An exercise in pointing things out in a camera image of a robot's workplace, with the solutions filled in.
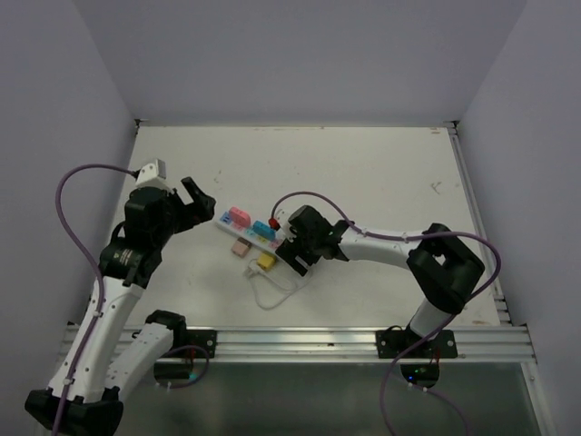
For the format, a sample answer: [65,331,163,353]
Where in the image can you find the brown plug adapter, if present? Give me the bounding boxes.
[231,238,252,258]

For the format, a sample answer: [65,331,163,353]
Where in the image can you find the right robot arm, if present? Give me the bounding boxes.
[271,205,485,357]

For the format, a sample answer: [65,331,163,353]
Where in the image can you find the white power strip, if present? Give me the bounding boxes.
[213,211,283,256]

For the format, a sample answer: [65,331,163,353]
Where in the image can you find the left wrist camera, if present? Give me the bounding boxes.
[135,158,173,193]

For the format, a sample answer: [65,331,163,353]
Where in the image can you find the aluminium right side rail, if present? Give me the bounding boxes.
[446,122,512,326]

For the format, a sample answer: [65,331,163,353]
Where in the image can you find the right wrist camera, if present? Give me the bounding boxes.
[268,208,296,241]

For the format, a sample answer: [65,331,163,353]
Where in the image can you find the pink plug adapter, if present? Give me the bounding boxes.
[228,206,251,228]

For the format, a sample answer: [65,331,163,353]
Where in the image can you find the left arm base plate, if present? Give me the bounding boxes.
[162,329,218,359]

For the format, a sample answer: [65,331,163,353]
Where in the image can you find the aluminium rail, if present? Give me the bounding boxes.
[446,122,512,326]
[188,326,536,363]

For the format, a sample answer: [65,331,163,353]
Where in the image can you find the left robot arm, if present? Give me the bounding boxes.
[25,177,216,435]

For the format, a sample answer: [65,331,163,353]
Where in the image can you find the white power cord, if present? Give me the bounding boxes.
[242,264,312,312]

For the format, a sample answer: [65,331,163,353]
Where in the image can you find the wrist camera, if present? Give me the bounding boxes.
[135,158,173,193]
[268,208,296,241]

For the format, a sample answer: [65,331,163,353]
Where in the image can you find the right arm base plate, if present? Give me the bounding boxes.
[375,326,458,359]

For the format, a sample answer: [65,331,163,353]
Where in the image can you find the aluminium front rail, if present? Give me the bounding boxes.
[188,326,536,363]

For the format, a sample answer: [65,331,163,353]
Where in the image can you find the blue plug adapter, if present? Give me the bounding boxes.
[252,221,276,241]

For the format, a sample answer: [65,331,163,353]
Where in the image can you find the yellow plug adapter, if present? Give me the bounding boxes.
[256,253,277,272]

